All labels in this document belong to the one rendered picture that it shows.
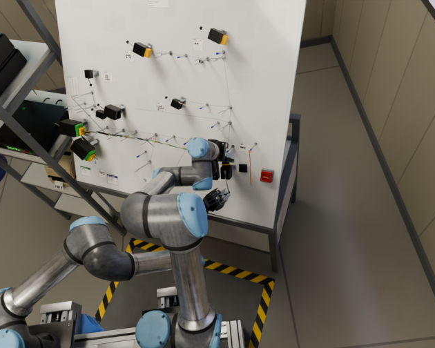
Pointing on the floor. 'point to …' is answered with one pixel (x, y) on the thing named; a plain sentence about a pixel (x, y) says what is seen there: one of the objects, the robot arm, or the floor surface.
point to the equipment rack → (35, 56)
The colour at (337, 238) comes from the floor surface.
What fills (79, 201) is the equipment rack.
